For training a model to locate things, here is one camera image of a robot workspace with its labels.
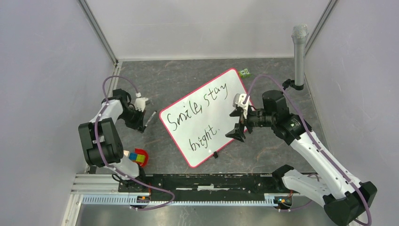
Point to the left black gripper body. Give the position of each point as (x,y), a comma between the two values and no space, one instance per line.
(132,118)

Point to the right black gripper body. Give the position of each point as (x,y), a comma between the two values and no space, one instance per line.
(257,118)

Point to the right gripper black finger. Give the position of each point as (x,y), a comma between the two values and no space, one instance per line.
(237,133)
(237,112)

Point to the whiteboard marker pen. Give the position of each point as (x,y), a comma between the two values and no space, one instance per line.
(150,119)

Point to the pink framed whiteboard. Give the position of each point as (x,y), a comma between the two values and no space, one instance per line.
(199,121)

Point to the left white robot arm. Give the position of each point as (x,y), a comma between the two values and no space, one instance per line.
(100,141)

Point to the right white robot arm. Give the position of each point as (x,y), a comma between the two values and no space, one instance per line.
(344,197)

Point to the red bowl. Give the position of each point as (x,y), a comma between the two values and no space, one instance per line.
(141,151)

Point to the cream lego brick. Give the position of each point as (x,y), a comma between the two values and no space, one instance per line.
(126,153)

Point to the green number dice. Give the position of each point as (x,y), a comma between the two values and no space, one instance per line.
(244,73)

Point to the colourful block toy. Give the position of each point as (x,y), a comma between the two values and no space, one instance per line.
(138,158)

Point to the silver microphone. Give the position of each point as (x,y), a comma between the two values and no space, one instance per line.
(299,36)

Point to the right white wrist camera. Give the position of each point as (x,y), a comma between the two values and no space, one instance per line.
(241,100)

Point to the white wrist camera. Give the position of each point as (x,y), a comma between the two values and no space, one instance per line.
(141,102)
(241,100)

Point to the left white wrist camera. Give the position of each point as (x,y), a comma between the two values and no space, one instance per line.
(141,102)

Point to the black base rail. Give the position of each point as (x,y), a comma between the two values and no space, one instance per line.
(206,186)

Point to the aluminium toothed rail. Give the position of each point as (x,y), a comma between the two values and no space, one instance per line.
(142,201)

